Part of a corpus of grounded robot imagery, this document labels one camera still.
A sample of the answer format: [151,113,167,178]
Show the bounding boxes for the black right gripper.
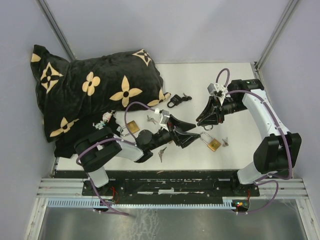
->
[195,95,247,126]

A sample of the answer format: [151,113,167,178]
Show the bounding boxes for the long shackle padlock keys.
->
[222,137,229,147]

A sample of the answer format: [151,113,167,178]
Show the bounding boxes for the small padlock keys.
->
[158,147,167,163]

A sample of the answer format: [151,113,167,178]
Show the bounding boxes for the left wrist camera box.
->
[154,108,170,131]

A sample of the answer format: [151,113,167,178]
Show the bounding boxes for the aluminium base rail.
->
[36,176,308,200]

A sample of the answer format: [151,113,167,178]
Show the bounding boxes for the large brass padlock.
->
[119,120,140,137]

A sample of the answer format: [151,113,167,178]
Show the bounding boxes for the light blue cable duct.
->
[47,197,248,210]

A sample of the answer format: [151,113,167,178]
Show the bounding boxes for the black padlock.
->
[167,94,182,109]

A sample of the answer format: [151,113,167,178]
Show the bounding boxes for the black floral plush pillow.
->
[30,44,170,142]

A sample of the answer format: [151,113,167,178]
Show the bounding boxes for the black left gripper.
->
[149,114,201,151]

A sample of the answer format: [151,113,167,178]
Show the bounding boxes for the black floral garment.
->
[54,110,121,159]

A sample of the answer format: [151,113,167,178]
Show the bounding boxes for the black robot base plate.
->
[97,170,260,203]

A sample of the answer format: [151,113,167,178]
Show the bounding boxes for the small brass padlock top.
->
[203,125,214,132]

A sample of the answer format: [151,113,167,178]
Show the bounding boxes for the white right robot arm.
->
[196,79,302,196]

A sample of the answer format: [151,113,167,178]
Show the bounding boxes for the aluminium frame post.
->
[254,0,301,75]
[36,0,76,61]

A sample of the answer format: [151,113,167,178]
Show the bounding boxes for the left aluminium frame post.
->
[36,0,76,61]

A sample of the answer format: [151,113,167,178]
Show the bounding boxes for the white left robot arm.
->
[74,114,201,195]

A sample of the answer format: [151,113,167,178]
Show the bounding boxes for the large padlock keys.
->
[147,115,158,125]

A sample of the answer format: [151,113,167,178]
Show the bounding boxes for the right aluminium frame post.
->
[254,0,301,75]

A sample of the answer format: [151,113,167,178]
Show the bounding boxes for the brass padlock long shackle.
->
[200,132,222,152]

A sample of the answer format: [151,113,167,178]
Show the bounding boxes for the black padlock keys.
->
[181,93,192,102]

